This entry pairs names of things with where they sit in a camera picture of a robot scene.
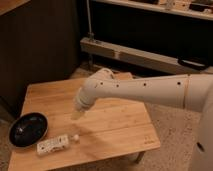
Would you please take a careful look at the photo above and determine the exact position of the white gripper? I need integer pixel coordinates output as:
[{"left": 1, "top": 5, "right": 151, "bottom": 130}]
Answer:
[{"left": 71, "top": 100, "right": 90, "bottom": 120}]

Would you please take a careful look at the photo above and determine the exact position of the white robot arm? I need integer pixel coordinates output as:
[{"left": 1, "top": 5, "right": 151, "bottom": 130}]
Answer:
[{"left": 72, "top": 68, "right": 213, "bottom": 171}]

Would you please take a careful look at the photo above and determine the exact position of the black ceramic bowl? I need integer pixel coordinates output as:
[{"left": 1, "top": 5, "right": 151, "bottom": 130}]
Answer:
[{"left": 9, "top": 112, "right": 48, "bottom": 148}]

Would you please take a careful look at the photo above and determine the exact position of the wooden table leg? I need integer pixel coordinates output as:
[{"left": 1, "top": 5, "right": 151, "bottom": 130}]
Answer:
[{"left": 134, "top": 152, "right": 145, "bottom": 164}]

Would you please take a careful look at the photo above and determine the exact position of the metal pole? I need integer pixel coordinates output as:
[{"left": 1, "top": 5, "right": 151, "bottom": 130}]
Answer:
[{"left": 86, "top": 0, "right": 94, "bottom": 41}]

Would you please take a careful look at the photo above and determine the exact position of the dark wooden cabinet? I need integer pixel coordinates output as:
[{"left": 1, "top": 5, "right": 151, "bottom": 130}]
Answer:
[{"left": 0, "top": 0, "right": 79, "bottom": 116}]

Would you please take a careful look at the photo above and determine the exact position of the white baseboard beam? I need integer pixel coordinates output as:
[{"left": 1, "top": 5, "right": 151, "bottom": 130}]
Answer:
[{"left": 80, "top": 37, "right": 213, "bottom": 74}]

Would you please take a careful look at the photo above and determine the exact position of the black device on beam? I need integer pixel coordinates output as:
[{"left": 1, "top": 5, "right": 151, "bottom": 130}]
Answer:
[{"left": 177, "top": 58, "right": 209, "bottom": 70}]

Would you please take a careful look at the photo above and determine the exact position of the wooden shelf top right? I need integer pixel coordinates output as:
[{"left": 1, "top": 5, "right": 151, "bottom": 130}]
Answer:
[{"left": 94, "top": 0, "right": 213, "bottom": 21}]

